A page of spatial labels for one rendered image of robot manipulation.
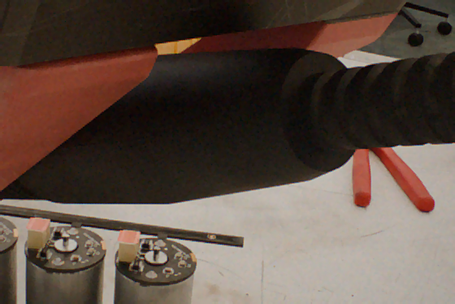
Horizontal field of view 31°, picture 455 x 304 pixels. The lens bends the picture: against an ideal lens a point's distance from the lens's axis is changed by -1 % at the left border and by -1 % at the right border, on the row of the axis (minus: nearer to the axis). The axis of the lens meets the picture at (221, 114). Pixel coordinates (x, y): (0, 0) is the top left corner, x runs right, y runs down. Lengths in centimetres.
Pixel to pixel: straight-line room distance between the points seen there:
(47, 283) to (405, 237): 22
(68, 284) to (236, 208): 18
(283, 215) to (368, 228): 4
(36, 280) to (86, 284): 1
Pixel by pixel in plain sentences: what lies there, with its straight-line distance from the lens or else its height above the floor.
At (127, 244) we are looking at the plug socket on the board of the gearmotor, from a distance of 25.
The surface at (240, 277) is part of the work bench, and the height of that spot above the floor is 75.
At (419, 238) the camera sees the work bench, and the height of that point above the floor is 75.
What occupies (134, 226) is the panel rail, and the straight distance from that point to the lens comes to 27.
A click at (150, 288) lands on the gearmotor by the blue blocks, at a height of 81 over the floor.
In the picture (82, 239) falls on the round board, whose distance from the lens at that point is 26.
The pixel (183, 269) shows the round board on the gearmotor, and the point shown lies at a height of 81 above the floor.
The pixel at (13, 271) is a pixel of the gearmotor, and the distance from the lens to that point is 26.
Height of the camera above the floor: 95
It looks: 22 degrees down
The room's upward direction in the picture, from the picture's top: 6 degrees clockwise
